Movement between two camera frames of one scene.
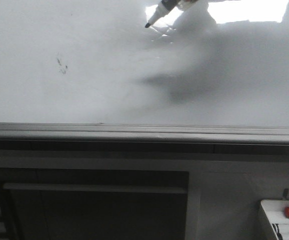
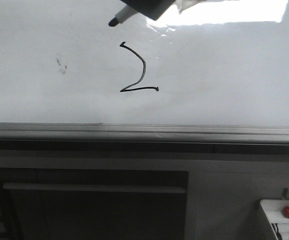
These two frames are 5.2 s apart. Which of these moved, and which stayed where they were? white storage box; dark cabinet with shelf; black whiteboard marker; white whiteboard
Moved: black whiteboard marker
Stayed: dark cabinet with shelf; white storage box; white whiteboard
